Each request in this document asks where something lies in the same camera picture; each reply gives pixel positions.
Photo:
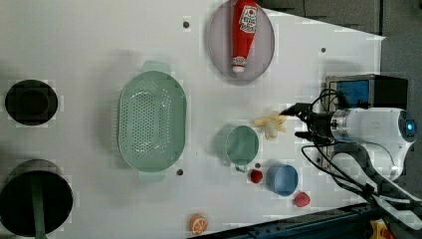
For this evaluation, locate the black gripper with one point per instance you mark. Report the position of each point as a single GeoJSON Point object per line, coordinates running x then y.
{"type": "Point", "coordinates": [318, 123]}

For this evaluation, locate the peeled toy banana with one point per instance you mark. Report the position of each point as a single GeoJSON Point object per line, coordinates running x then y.
{"type": "Point", "coordinates": [272, 124]}

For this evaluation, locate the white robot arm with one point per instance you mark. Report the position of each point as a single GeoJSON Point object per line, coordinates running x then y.
{"type": "Point", "coordinates": [367, 154]}

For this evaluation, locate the black silver toaster oven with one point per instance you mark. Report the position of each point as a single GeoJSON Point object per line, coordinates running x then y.
{"type": "Point", "coordinates": [371, 91]}

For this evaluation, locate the blue cup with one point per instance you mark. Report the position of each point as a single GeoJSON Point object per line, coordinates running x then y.
{"type": "Point", "coordinates": [282, 179]}

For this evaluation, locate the green mug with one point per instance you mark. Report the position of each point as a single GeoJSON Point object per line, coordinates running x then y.
{"type": "Point", "coordinates": [237, 144]}

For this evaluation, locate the small red toy fruit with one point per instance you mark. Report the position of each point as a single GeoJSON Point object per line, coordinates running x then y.
{"type": "Point", "coordinates": [256, 176]}

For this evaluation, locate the red toy strawberry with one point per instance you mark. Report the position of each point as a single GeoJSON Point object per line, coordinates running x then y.
{"type": "Point", "coordinates": [302, 199]}

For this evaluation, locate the grey round plate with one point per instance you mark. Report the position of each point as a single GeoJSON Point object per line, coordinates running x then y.
{"type": "Point", "coordinates": [219, 38]}

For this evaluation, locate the red ketchup bottle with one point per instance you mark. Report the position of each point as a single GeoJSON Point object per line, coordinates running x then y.
{"type": "Point", "coordinates": [244, 26]}

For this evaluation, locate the yellow red emergency button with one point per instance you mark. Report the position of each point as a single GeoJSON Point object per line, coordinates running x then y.
{"type": "Point", "coordinates": [380, 230]}

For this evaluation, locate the orange slice toy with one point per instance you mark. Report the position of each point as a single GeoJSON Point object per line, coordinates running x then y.
{"type": "Point", "coordinates": [198, 224]}

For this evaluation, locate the green oval colander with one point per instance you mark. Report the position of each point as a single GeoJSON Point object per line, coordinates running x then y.
{"type": "Point", "coordinates": [151, 130]}

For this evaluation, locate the large black pot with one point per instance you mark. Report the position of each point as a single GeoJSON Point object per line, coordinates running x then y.
{"type": "Point", "coordinates": [17, 213]}

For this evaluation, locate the blue metal frame rail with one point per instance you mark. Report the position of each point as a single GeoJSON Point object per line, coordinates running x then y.
{"type": "Point", "coordinates": [348, 222]}

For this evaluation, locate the green spatula handle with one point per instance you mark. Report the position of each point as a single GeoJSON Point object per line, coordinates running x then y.
{"type": "Point", "coordinates": [37, 198]}

